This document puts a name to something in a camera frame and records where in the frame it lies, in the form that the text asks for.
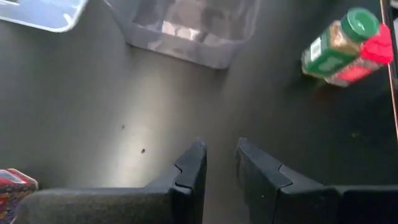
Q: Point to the clear plastic tub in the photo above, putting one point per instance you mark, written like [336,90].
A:
[46,18]

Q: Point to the table frame with wooden border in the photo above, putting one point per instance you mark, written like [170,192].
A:
[396,93]

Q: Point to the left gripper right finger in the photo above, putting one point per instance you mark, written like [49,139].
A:
[295,202]

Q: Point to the smoked paprika tin red lid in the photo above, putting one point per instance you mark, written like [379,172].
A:
[15,189]
[376,49]

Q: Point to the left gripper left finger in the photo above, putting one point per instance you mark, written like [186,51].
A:
[124,205]

